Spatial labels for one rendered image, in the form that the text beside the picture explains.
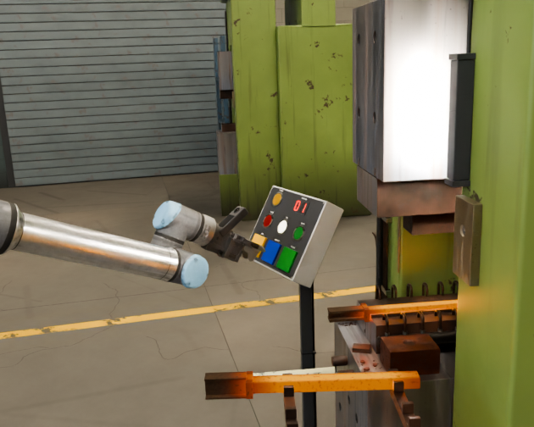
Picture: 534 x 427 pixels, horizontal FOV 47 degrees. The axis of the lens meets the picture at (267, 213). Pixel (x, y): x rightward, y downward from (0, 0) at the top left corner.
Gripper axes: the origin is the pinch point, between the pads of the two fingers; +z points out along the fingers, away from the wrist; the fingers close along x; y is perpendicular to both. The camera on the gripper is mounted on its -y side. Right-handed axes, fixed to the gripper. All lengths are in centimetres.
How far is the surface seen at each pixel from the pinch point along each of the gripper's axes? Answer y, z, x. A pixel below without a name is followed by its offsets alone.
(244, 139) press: -86, 186, -393
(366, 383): 14, -18, 79
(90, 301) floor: 91, 55, -263
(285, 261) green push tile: 1.3, 10.1, 0.2
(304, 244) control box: -6.3, 10.8, 5.3
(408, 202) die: -25, -4, 57
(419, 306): -3, 17, 53
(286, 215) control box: -13.1, 10.8, -10.5
